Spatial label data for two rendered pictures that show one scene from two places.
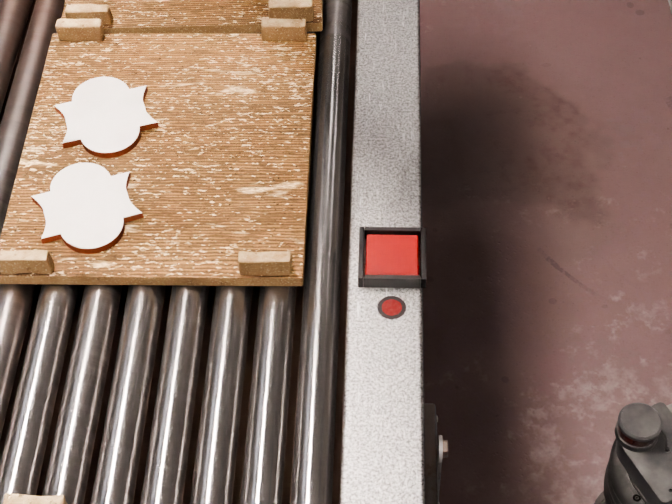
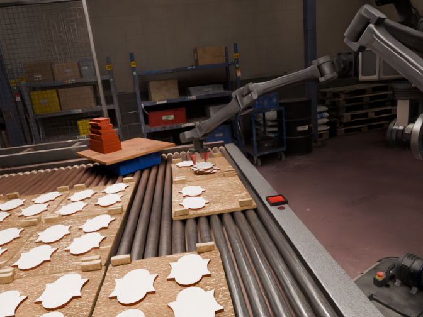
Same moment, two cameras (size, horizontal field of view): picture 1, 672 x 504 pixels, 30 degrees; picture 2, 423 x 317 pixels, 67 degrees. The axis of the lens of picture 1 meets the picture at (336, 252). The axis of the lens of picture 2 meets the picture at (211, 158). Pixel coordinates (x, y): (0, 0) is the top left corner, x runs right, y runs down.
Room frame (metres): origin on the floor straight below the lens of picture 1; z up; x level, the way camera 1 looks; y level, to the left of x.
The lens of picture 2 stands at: (-0.33, 0.38, 1.49)
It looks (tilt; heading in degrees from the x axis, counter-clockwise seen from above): 15 degrees down; 352
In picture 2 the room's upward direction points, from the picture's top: 6 degrees counter-clockwise
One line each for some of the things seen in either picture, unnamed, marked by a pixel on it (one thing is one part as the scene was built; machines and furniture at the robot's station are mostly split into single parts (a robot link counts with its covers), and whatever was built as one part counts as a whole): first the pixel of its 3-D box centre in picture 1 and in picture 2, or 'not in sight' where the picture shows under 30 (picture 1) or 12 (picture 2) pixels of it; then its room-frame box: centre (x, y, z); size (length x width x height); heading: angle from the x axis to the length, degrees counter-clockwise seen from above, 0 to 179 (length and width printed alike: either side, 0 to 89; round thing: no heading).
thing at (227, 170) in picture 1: (167, 149); (209, 194); (1.07, 0.20, 0.93); 0.41 x 0.35 x 0.02; 177
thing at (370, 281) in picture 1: (392, 257); (276, 200); (0.89, -0.06, 0.92); 0.08 x 0.08 x 0.02; 86
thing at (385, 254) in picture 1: (392, 257); (276, 200); (0.89, -0.06, 0.92); 0.06 x 0.06 x 0.01; 86
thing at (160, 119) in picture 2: not in sight; (166, 116); (5.53, 0.25, 0.78); 0.66 x 0.45 x 0.28; 94
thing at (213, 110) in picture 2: not in sight; (218, 110); (5.56, -0.73, 0.76); 0.50 x 0.36 x 0.24; 100
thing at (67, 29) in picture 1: (80, 29); (179, 181); (1.27, 0.32, 0.95); 0.06 x 0.02 x 0.03; 87
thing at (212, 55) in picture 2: not in sight; (209, 56); (5.56, -0.65, 1.74); 0.50 x 0.38 x 0.32; 94
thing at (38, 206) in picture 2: not in sight; (22, 207); (1.27, 1.11, 0.94); 0.41 x 0.35 x 0.04; 177
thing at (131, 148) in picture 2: not in sight; (124, 149); (1.90, 0.65, 1.03); 0.50 x 0.50 x 0.02; 32
